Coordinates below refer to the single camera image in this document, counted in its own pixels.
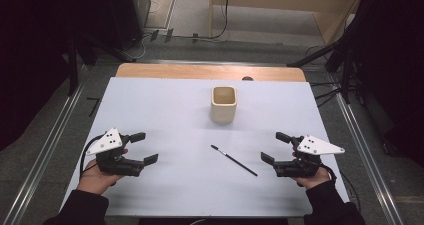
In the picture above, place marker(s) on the person's right hand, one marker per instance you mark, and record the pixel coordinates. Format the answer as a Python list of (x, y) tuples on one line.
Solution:
[(315, 181)]

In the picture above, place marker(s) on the wooden shelf unit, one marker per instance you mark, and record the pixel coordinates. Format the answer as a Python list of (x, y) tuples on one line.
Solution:
[(333, 21)]

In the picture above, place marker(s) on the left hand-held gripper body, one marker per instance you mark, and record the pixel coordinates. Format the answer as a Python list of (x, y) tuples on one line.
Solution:
[(115, 165)]

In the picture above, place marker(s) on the black pen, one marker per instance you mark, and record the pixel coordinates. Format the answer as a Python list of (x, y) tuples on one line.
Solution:
[(235, 160)]

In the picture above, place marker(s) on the black cabinet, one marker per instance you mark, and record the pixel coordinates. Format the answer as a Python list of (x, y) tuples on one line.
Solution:
[(128, 15)]

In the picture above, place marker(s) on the metal floor rail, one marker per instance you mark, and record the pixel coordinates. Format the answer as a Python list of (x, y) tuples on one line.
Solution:
[(366, 158), (50, 141)]

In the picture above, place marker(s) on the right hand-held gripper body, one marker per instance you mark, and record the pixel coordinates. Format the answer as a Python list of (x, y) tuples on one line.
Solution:
[(305, 166)]

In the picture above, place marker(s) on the cream square pen holder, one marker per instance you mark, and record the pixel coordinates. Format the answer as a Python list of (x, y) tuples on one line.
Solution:
[(223, 113)]

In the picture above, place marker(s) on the person's left hand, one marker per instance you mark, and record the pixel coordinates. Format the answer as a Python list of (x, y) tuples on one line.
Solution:
[(95, 181)]

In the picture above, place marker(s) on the black metal stand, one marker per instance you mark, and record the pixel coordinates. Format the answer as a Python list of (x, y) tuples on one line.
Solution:
[(346, 71), (72, 68)]

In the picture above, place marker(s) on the black curtain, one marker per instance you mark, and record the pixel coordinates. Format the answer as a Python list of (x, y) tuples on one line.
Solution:
[(393, 68), (33, 51)]

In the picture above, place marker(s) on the white table mat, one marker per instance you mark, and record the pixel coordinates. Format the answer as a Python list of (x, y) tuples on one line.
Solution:
[(166, 111)]

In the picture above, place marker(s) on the black floor bracket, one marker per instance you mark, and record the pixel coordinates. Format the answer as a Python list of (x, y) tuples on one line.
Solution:
[(169, 35), (154, 35)]

